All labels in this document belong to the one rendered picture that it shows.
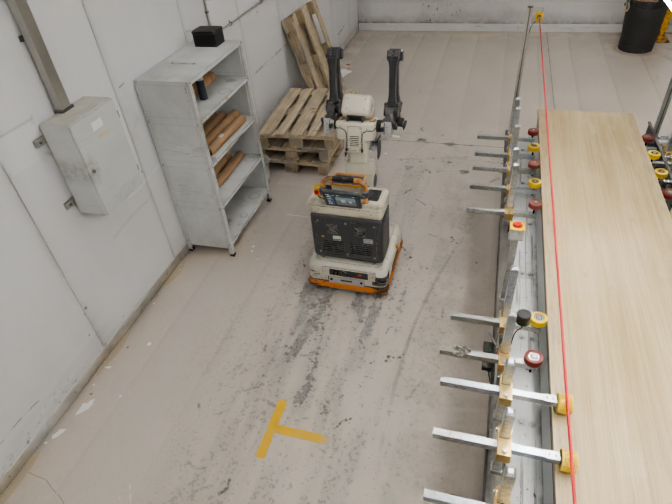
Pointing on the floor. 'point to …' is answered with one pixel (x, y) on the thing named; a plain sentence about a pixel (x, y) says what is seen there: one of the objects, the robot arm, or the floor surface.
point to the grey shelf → (170, 122)
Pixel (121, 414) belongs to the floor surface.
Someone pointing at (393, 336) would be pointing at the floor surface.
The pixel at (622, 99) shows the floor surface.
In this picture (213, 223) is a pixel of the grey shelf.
